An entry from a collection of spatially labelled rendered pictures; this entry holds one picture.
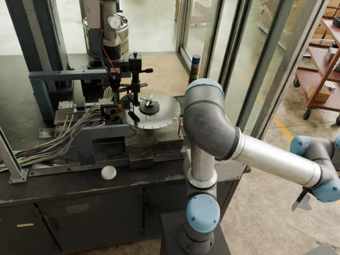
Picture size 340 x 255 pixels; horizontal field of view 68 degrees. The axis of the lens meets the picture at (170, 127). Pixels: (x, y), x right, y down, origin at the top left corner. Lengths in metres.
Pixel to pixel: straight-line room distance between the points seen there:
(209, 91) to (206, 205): 0.43
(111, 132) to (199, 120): 0.61
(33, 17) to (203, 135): 1.23
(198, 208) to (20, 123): 1.15
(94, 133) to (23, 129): 0.56
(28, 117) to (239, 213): 1.63
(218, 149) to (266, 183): 1.78
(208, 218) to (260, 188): 1.45
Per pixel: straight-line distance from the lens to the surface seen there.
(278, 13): 1.05
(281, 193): 2.40
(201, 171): 0.92
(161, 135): 1.32
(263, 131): 1.21
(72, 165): 1.35
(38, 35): 1.65
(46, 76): 1.47
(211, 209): 0.95
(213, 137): 0.63
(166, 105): 1.35
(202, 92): 0.70
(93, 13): 1.12
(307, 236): 2.28
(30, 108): 1.76
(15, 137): 1.59
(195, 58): 1.38
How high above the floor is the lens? 1.78
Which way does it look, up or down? 43 degrees down
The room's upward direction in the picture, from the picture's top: 6 degrees clockwise
